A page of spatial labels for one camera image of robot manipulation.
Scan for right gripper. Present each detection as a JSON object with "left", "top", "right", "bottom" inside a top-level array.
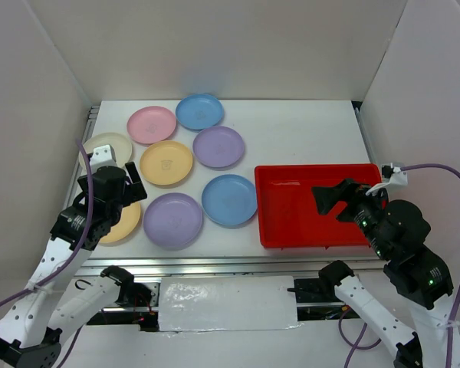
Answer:
[{"left": 309, "top": 173, "right": 392, "bottom": 257}]

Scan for yellow plate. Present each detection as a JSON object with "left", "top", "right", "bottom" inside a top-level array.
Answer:
[
  {"left": 139, "top": 140, "right": 193, "bottom": 186},
  {"left": 100, "top": 202, "right": 141, "bottom": 245}
]

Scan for purple plate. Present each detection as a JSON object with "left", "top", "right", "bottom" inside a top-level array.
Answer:
[
  {"left": 192, "top": 126, "right": 245, "bottom": 169},
  {"left": 143, "top": 192, "right": 203, "bottom": 251}
]

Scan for blue plate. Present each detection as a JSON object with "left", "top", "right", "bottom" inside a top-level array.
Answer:
[
  {"left": 176, "top": 94, "right": 224, "bottom": 131},
  {"left": 202, "top": 174, "right": 258, "bottom": 228}
]

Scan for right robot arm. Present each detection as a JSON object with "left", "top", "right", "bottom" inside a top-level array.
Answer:
[{"left": 311, "top": 179, "right": 460, "bottom": 367}]

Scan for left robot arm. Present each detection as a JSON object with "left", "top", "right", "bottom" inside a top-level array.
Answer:
[{"left": 0, "top": 162, "right": 153, "bottom": 367}]

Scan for red plastic bin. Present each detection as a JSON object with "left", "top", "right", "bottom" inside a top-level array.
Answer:
[{"left": 255, "top": 163, "right": 381, "bottom": 249}]

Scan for cream white plate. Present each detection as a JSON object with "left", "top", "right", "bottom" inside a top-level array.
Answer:
[{"left": 84, "top": 133, "right": 133, "bottom": 169}]

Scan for pink plate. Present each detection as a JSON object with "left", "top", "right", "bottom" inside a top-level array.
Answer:
[{"left": 126, "top": 106, "right": 177, "bottom": 145}]

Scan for white foam block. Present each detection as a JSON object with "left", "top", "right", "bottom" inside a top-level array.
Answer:
[{"left": 158, "top": 276, "right": 299, "bottom": 332}]

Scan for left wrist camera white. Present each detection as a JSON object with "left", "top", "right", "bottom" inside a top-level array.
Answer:
[{"left": 87, "top": 144, "right": 117, "bottom": 173}]

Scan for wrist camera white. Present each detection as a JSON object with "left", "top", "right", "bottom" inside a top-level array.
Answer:
[
  {"left": 366, "top": 163, "right": 408, "bottom": 196},
  {"left": 87, "top": 144, "right": 117, "bottom": 173}
]

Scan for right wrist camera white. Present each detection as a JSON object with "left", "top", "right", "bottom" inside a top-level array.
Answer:
[{"left": 366, "top": 163, "right": 408, "bottom": 196}]

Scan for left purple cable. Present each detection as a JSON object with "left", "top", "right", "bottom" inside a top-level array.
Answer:
[{"left": 0, "top": 138, "right": 95, "bottom": 368}]

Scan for purple cable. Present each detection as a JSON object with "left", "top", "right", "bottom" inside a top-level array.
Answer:
[
  {"left": 337, "top": 163, "right": 460, "bottom": 368},
  {"left": 0, "top": 138, "right": 95, "bottom": 368}
]

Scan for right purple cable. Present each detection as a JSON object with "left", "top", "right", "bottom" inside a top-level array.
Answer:
[{"left": 337, "top": 163, "right": 460, "bottom": 368}]

